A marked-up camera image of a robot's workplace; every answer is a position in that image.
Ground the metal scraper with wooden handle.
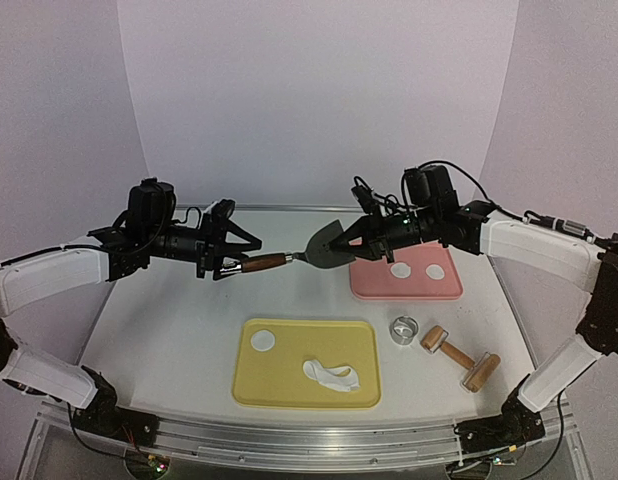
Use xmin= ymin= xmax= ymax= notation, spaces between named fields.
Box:
xmin=240 ymin=220 xmax=356 ymax=274

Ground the freshly cut round wrapper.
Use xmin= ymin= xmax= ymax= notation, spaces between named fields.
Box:
xmin=250 ymin=329 xmax=276 ymax=352

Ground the round metal cutter ring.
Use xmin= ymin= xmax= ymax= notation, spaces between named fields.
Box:
xmin=388 ymin=315 xmax=420 ymax=347

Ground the wooden double-ended rolling pin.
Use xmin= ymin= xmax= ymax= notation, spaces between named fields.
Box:
xmin=420 ymin=325 xmax=501 ymax=393

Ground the yellow plastic tray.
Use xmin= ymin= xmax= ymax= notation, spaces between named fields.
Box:
xmin=232 ymin=318 xmax=382 ymax=410

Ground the white dough lump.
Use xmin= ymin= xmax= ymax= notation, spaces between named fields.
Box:
xmin=302 ymin=359 xmax=361 ymax=393

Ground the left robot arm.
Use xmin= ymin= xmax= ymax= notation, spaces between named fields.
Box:
xmin=0 ymin=178 xmax=262 ymax=447

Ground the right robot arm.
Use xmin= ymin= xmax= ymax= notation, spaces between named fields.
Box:
xmin=327 ymin=159 xmax=618 ymax=454

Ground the round dumpling wrapper left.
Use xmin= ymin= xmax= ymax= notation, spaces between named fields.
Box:
xmin=390 ymin=262 xmax=412 ymax=279

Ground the round dumpling wrapper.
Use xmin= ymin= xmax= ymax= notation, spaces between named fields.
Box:
xmin=425 ymin=264 xmax=445 ymax=281
xmin=390 ymin=262 xmax=412 ymax=279

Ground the round dumpling wrapper right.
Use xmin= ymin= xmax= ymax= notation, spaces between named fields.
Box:
xmin=425 ymin=264 xmax=445 ymax=281

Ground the pink plastic tray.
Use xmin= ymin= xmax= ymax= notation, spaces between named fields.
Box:
xmin=349 ymin=243 xmax=464 ymax=301

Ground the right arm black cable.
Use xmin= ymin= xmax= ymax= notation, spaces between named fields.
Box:
xmin=351 ymin=159 xmax=618 ymax=361

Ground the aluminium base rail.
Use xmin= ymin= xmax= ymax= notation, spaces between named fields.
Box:
xmin=17 ymin=400 xmax=592 ymax=479

